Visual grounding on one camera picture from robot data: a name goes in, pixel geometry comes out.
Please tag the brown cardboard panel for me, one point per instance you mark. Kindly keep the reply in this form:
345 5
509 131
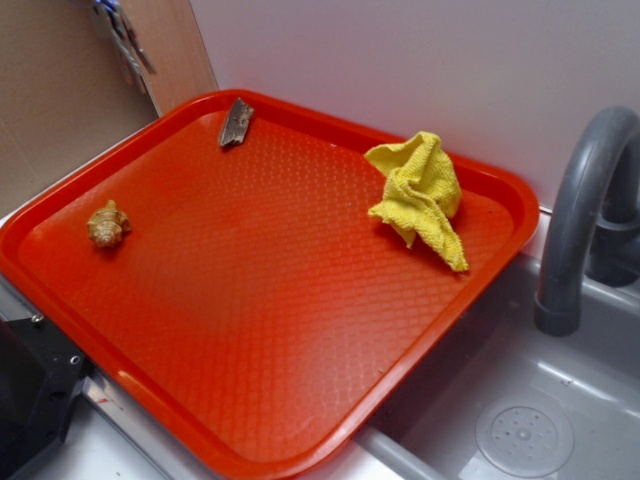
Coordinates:
64 98

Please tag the yellow crumpled cloth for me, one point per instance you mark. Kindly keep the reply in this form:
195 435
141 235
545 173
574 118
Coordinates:
421 195

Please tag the brown wood bark piece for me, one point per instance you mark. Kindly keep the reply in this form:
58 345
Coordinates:
236 123

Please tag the tan spiral seashell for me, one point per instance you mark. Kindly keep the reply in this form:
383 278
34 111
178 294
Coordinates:
108 225

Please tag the red plastic tray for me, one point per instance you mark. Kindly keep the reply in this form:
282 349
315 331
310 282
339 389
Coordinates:
255 310

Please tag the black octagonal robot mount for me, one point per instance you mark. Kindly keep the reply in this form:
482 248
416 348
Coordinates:
42 373

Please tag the grey toy sink basin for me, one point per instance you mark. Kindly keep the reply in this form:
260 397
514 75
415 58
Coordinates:
498 399

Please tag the grey toy faucet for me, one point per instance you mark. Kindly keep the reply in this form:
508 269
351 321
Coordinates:
594 228

